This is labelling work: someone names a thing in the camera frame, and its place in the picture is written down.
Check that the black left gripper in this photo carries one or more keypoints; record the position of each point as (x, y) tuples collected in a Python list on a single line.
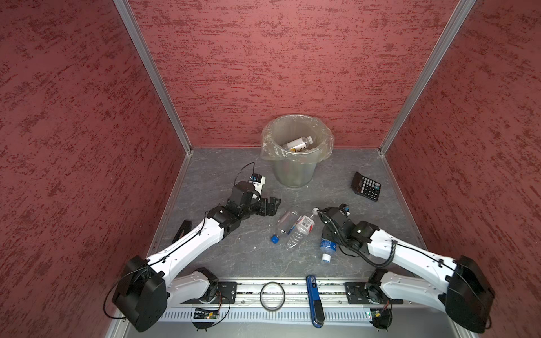
[(272, 208)]

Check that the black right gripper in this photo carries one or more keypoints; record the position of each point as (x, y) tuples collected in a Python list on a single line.
[(326, 234)]

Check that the blue label crushed bottle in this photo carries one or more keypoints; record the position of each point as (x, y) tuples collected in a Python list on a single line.
[(328, 249)]

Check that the red white label water bottle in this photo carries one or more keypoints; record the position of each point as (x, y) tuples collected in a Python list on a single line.
[(302, 229)]

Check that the blue cap clear bottle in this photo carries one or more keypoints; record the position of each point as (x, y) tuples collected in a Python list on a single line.
[(284, 225)]

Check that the small yellow label bottle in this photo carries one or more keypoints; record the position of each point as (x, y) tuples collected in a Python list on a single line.
[(299, 144)]

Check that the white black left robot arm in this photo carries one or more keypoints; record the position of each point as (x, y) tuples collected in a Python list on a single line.
[(148, 287)]

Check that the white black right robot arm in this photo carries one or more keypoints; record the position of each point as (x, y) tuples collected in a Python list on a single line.
[(406, 272)]

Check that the silver mesh waste bin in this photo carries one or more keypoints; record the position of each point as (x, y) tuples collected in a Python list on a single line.
[(293, 174)]

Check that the clear plastic bin liner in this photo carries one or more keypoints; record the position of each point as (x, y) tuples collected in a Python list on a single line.
[(296, 138)]

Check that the black desk calculator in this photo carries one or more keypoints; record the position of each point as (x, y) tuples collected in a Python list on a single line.
[(366, 187)]

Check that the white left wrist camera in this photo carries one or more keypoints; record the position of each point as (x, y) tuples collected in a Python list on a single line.
[(258, 182)]

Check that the blue black handle tool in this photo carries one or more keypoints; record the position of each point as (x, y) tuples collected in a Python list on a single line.
[(315, 304)]

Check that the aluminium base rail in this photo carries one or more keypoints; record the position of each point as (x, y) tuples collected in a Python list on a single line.
[(283, 301)]

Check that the aluminium left corner post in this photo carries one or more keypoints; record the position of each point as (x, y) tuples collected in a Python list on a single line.
[(135, 33)]

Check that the aluminium corner post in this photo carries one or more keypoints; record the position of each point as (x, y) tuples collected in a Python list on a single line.
[(451, 29), (135, 33)]

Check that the aluminium right corner post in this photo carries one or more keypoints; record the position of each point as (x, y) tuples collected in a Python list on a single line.
[(451, 29)]

